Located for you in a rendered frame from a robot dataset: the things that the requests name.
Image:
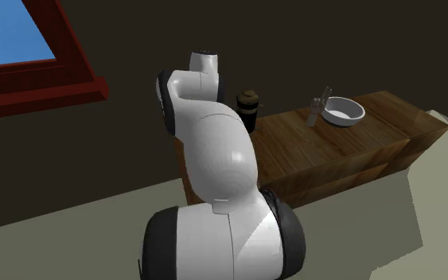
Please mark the red framed window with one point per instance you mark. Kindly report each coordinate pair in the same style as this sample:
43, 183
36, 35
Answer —
33, 73

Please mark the wooden cabinet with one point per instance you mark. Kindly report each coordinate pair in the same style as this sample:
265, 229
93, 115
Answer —
324, 143

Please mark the wooden hand figure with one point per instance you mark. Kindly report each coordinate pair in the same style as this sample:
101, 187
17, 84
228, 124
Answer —
315, 106

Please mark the white bowl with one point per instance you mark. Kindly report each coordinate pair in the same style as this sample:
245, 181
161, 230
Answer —
342, 112

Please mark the black coffee press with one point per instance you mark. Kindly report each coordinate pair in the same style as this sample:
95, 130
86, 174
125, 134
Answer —
248, 112

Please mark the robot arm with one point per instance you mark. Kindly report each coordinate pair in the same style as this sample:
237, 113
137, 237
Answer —
216, 155

